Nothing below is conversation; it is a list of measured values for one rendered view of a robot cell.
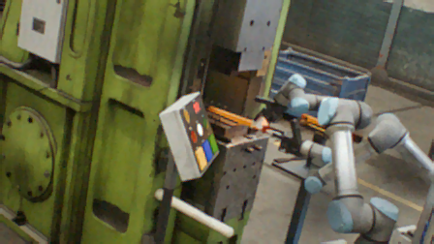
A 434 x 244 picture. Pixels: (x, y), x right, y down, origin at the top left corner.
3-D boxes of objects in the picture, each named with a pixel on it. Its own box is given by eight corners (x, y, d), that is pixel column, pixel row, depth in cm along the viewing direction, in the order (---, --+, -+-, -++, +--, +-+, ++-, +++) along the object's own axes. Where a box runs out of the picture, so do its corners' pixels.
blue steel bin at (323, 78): (358, 130, 715) (374, 74, 694) (330, 140, 651) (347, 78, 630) (276, 99, 776) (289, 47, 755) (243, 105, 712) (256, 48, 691)
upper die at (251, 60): (261, 69, 295) (264, 50, 292) (237, 71, 279) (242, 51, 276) (198, 46, 317) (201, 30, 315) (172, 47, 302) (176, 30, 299)
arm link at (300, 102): (319, 105, 265) (312, 88, 272) (296, 102, 261) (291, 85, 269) (312, 117, 270) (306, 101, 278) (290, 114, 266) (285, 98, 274)
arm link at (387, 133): (407, 142, 241) (312, 201, 259) (406, 136, 252) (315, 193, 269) (391, 120, 241) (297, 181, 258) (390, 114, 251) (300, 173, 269)
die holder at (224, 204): (252, 209, 327) (270, 135, 314) (210, 227, 297) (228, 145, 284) (177, 171, 357) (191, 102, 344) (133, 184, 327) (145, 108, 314)
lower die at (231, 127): (246, 135, 305) (249, 119, 303) (223, 140, 290) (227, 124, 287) (185, 108, 328) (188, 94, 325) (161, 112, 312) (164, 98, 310)
